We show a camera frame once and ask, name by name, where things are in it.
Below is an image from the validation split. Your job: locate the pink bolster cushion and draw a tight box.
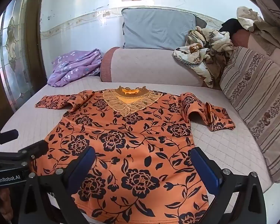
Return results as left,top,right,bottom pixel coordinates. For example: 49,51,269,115
100,47,211,88

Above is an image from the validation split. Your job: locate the purple floral cloth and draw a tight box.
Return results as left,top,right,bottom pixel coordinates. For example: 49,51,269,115
47,49,102,88

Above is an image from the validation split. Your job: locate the striped floral pillow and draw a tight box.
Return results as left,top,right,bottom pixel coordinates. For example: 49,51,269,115
219,46,280,183

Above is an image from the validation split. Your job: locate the white crumpled cloth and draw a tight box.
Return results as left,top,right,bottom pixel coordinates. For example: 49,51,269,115
237,6,263,31

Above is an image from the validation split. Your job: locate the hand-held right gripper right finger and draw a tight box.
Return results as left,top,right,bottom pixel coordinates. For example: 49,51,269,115
190,147,267,224

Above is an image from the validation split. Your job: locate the black cloth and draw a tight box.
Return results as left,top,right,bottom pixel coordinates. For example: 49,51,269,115
219,18,244,34

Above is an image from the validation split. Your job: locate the orange black floral shirt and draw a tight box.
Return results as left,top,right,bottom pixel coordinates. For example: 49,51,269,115
35,85,236,224

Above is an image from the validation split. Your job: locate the quilted bed mattress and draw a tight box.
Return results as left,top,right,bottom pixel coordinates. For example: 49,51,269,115
0,75,273,224

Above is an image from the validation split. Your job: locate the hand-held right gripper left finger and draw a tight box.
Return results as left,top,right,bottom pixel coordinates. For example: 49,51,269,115
15,146,96,224

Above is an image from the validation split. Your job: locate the beige floral blanket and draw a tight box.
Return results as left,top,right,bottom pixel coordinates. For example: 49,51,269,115
173,26,235,89

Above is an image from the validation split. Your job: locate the stained glass wooden door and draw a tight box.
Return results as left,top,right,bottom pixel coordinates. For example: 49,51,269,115
0,0,47,126

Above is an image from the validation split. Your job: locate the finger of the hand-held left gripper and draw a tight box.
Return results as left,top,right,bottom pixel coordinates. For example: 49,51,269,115
17,140,49,166
0,130,19,143

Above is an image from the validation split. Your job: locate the beige towel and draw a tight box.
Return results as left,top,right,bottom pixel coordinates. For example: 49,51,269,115
248,0,280,56

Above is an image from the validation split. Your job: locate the grey pillow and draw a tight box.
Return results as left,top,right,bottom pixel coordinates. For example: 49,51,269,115
121,7,207,50

